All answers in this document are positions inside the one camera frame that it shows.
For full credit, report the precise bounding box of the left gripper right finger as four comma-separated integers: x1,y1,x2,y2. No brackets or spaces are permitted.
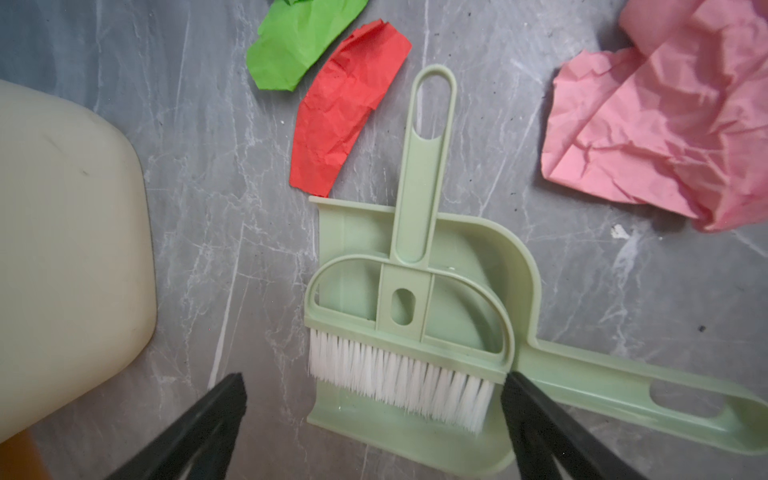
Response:
501,371,643,479

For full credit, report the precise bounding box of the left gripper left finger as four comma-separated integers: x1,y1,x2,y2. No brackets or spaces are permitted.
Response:
109,373,247,479

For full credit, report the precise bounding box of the green plastic dustpan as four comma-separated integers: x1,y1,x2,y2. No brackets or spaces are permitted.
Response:
305,198,767,477

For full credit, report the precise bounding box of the green hand brush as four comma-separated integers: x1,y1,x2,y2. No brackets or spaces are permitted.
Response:
303,64,516,434

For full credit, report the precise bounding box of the large pink paper scrap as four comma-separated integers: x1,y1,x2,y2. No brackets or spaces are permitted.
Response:
541,1,767,232

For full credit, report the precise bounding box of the cream plastic trash bin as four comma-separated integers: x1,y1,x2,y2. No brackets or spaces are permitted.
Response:
1,81,157,438

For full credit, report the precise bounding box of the red paper strip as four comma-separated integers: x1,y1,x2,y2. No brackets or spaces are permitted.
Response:
289,19,412,197

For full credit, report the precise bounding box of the green paper scrap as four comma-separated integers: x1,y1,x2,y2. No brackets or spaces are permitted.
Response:
246,0,368,91

